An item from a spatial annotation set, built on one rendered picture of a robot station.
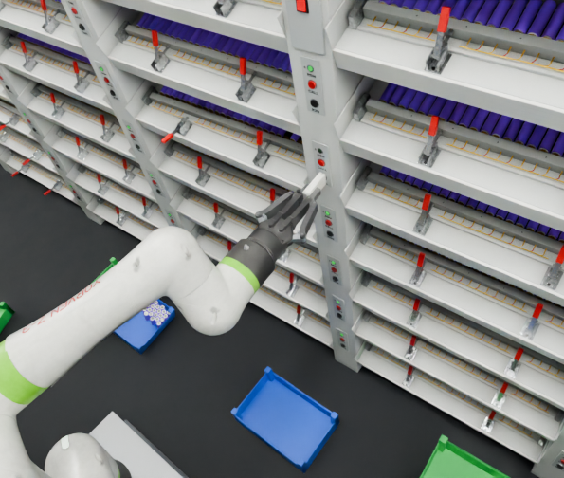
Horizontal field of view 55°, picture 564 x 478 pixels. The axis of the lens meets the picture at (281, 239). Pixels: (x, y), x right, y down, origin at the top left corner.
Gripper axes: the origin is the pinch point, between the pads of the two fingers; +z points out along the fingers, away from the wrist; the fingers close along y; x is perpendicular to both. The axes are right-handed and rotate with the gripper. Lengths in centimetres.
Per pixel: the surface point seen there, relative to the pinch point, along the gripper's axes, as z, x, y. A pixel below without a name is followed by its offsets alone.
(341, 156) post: 4.4, 7.7, 4.6
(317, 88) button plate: 3.6, 23.7, 0.9
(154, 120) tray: 5, -7, -59
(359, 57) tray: 3.8, 32.6, 10.2
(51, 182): 6, -86, -169
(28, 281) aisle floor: -36, -96, -140
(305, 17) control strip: 3.3, 37.8, 0.3
